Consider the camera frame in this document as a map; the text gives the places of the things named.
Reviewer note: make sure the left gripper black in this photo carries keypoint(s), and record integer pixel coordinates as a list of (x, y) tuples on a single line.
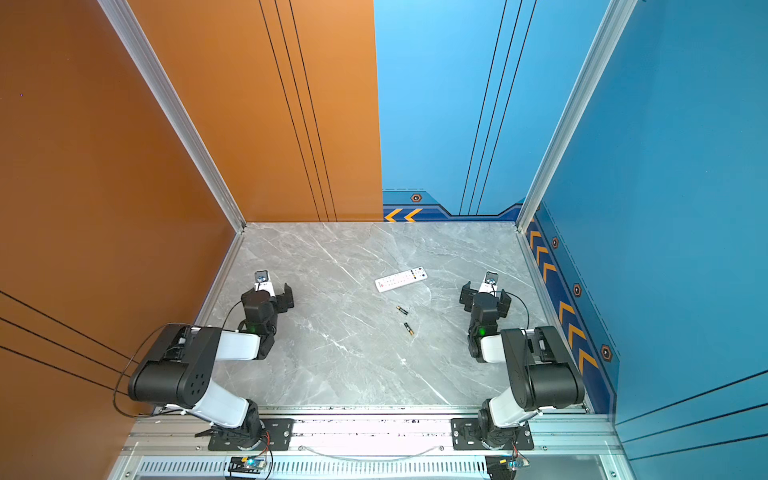
[(283, 297)]

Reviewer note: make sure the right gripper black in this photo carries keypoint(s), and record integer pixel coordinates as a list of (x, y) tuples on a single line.
[(466, 296)]

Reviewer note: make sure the white remote control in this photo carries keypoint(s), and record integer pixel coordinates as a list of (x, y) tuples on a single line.
[(401, 279)]

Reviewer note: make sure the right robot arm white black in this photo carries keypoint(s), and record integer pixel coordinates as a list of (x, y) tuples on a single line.
[(540, 369)]

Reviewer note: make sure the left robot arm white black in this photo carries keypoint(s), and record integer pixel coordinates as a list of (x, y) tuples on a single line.
[(177, 370)]

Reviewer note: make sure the left circuit board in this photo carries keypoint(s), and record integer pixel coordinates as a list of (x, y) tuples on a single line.
[(247, 467)]

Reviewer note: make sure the circuit board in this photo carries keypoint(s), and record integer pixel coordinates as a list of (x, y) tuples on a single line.
[(247, 467), (505, 467)]

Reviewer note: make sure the right circuit board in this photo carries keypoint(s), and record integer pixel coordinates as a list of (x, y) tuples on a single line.
[(505, 467)]

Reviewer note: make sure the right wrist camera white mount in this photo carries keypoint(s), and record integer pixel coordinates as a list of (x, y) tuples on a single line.
[(490, 283)]

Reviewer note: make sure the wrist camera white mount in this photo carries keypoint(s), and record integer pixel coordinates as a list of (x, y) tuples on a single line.
[(490, 283), (263, 282)]

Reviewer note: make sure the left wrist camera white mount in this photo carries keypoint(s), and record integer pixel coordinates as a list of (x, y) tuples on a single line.
[(263, 282)]

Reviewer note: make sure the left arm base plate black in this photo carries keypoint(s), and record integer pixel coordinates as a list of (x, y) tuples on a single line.
[(275, 434)]

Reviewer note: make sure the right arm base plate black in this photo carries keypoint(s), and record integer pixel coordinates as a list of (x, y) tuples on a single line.
[(466, 436)]

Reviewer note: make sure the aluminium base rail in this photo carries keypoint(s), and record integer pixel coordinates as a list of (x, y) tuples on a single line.
[(400, 434)]

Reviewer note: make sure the white slotted cable duct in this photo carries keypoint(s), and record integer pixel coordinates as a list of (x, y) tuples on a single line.
[(309, 467)]

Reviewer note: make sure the left aluminium corner post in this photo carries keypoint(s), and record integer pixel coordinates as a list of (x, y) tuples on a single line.
[(126, 25)]

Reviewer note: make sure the aluminium corner post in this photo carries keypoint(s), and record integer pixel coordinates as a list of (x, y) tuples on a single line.
[(601, 50), (126, 25)]

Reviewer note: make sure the right aluminium corner post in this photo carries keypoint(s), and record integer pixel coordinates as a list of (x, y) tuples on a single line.
[(601, 50)]

